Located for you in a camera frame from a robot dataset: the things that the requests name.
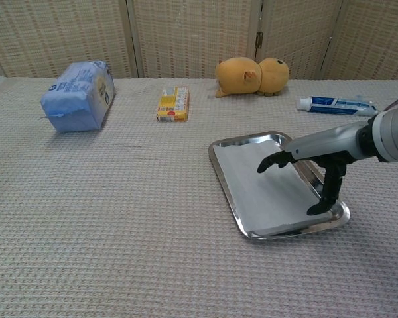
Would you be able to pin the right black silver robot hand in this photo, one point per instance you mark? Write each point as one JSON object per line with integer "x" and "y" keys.
{"x": 325, "y": 142}

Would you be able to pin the white paper sheet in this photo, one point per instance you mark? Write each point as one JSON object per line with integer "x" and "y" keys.
{"x": 268, "y": 195}

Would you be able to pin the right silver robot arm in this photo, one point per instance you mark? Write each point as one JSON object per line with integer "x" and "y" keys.
{"x": 391, "y": 136}

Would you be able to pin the metal rectangular tray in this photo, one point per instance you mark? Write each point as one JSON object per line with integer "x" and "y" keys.
{"x": 224, "y": 175}

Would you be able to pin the white blue toothpaste tube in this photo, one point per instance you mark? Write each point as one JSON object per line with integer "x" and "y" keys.
{"x": 335, "y": 105}

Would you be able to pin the yellow plush duck toy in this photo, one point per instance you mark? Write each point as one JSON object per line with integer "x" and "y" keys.
{"x": 245, "y": 76}

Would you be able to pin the brass screen hinge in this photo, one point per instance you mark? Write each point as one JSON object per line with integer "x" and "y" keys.
{"x": 259, "y": 39}

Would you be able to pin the yellow small carton box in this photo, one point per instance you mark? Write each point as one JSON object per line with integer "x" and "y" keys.
{"x": 173, "y": 104}

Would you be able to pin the beige woven folding screen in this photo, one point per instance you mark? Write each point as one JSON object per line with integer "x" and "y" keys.
{"x": 185, "y": 36}

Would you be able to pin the beige woven tablecloth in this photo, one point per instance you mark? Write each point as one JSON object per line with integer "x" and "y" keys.
{"x": 119, "y": 215}

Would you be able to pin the blue wet wipes pack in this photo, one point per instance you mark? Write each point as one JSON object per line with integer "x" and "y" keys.
{"x": 76, "y": 99}

